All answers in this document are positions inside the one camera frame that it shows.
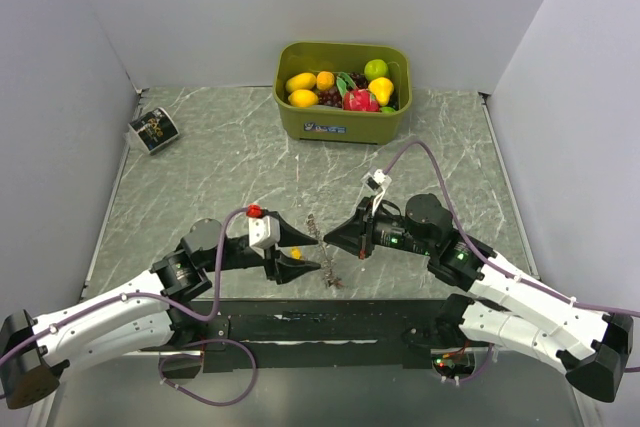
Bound black printed can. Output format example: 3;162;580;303
126;108;180;155

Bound green apple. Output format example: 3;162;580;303
364;59;389;82

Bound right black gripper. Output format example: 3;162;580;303
323;195;434;259

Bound orange fruit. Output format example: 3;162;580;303
316;71;335;92

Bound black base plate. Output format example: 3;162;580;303
170;295;485;373

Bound yellow pear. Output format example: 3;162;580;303
368;77;395;107

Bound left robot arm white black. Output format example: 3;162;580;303
1;205;320;410

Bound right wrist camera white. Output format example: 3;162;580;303
362;169;392;213

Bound yellow mango upper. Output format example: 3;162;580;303
285;72;317;93

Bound olive green plastic bin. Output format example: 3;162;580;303
273;41;412;145

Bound pink dragon fruit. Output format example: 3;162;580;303
342;89;380;112

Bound yellow mango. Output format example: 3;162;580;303
285;72;317;93
288;89;319;108

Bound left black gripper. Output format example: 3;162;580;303
203;210;320;282

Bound yellow mango lower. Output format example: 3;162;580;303
288;89;319;108

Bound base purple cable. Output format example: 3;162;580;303
158;338;259;406

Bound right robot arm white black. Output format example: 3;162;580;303
324;194;634;403

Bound dark red grapes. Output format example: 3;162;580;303
315;72;367;108

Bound metal keyring disc with rings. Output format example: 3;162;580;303
306;213;344;289

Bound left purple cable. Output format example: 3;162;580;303
0;206;254;401

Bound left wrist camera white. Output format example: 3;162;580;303
246;204;281;250

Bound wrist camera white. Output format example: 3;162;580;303
362;169;392;213
246;204;281;250

